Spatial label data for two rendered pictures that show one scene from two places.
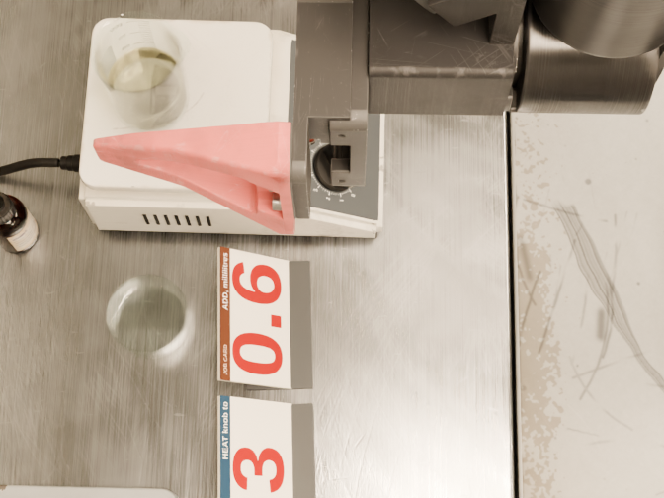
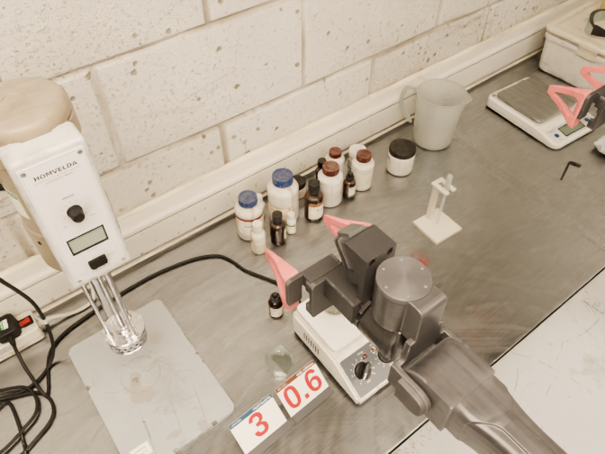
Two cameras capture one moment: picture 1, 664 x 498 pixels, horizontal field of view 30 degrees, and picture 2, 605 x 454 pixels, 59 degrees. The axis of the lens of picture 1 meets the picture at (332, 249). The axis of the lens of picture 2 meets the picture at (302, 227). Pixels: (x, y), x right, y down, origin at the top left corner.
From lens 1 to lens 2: 31 cm
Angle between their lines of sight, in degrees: 33
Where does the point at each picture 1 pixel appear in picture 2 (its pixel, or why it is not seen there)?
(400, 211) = (372, 406)
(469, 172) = (403, 418)
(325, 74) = (316, 271)
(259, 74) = not seen: hidden behind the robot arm
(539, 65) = (367, 316)
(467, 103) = (344, 310)
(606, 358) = not seen: outside the picture
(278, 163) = (285, 276)
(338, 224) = (347, 386)
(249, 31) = not seen: hidden behind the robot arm
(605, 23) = (375, 305)
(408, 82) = (331, 289)
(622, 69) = (384, 336)
